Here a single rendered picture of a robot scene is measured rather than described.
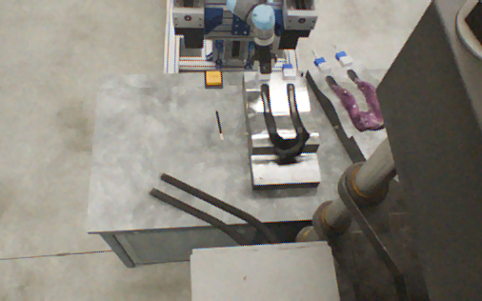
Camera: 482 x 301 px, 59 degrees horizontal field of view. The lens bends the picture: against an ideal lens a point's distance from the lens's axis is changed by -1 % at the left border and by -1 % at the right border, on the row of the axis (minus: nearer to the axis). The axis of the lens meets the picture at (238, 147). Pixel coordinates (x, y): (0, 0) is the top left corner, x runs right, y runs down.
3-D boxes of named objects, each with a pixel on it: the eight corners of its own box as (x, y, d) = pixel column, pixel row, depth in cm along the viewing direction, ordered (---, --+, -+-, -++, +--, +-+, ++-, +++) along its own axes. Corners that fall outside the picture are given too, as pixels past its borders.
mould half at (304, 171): (242, 84, 189) (244, 66, 177) (299, 83, 192) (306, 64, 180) (252, 190, 167) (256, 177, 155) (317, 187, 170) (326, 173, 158)
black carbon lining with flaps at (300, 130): (258, 87, 181) (261, 72, 173) (295, 86, 183) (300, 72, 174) (267, 161, 166) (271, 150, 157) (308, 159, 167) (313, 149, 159)
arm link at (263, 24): (261, -3, 145) (280, 11, 143) (261, 16, 155) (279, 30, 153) (245, 12, 144) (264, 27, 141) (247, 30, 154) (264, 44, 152)
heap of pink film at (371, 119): (326, 87, 185) (331, 76, 178) (361, 76, 189) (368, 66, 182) (354, 137, 175) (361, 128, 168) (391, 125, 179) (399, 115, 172)
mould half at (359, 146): (305, 76, 194) (310, 61, 184) (354, 61, 200) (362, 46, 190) (357, 171, 174) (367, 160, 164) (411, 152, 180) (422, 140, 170)
